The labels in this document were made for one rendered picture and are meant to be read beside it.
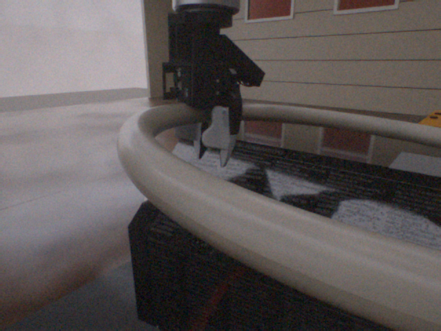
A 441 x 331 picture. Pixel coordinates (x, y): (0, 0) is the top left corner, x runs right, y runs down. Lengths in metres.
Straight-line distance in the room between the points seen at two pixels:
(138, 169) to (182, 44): 0.27
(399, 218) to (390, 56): 6.41
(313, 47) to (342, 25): 0.70
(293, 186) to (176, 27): 0.43
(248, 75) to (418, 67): 6.47
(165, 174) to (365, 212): 0.54
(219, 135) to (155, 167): 0.28
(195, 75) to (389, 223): 0.45
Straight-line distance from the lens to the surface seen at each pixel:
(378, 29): 7.07
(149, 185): 0.16
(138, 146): 0.19
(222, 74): 0.42
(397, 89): 6.96
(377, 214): 0.65
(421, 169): 0.71
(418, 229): 0.65
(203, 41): 0.43
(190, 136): 0.49
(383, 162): 0.72
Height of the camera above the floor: 1.01
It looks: 19 degrees down
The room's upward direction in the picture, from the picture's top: straight up
